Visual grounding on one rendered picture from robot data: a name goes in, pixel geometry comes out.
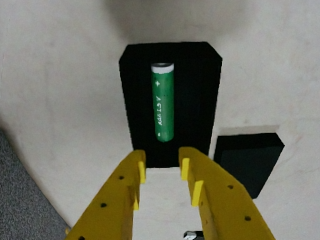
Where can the green aaa battery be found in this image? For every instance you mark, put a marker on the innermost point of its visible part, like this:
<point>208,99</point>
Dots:
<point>162,78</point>

